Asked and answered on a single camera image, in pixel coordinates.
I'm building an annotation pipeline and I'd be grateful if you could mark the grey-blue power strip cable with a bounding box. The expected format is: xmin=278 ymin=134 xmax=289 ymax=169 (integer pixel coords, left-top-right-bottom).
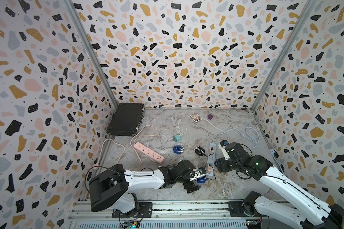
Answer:
xmin=212 ymin=126 xmax=261 ymax=151

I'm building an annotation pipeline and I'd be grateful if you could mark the pink power strip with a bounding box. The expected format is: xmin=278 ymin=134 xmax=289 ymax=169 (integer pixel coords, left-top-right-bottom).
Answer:
xmin=134 ymin=142 xmax=165 ymax=164

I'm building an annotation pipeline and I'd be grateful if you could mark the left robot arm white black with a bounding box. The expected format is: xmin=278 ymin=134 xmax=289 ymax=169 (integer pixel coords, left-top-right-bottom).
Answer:
xmin=88 ymin=160 xmax=206 ymax=218

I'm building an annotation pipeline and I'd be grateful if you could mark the card box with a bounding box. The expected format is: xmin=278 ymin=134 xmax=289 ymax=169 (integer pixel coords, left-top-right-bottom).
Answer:
xmin=190 ymin=113 xmax=202 ymax=123

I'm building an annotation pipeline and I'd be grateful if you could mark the pink power strip cable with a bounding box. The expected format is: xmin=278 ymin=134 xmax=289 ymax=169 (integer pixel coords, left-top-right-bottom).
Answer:
xmin=93 ymin=124 xmax=161 ymax=172

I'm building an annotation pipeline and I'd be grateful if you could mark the teal USB charger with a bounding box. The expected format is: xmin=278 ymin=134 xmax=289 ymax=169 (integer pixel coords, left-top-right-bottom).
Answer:
xmin=173 ymin=135 xmax=181 ymax=142

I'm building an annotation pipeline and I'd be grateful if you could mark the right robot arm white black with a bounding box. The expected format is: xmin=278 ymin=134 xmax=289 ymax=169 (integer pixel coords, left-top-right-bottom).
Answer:
xmin=215 ymin=140 xmax=344 ymax=229

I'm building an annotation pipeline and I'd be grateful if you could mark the black briefcase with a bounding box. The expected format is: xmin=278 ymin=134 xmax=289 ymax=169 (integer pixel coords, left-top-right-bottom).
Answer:
xmin=107 ymin=103 xmax=145 ymax=136

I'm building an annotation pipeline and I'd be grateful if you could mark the grey-blue power strip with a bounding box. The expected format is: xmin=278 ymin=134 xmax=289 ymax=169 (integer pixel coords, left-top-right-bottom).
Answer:
xmin=206 ymin=143 xmax=217 ymax=178

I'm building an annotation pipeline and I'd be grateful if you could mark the blue shaver with white stripes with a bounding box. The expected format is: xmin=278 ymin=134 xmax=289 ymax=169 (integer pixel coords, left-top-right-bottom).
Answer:
xmin=173 ymin=146 xmax=184 ymax=154

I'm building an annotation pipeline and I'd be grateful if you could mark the pink charger near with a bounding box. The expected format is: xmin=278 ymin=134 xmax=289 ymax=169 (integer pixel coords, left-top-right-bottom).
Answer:
xmin=206 ymin=164 xmax=214 ymax=176

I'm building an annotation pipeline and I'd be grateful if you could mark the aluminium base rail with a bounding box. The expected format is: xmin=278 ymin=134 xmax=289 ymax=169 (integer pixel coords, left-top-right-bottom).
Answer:
xmin=68 ymin=198 xmax=310 ymax=229

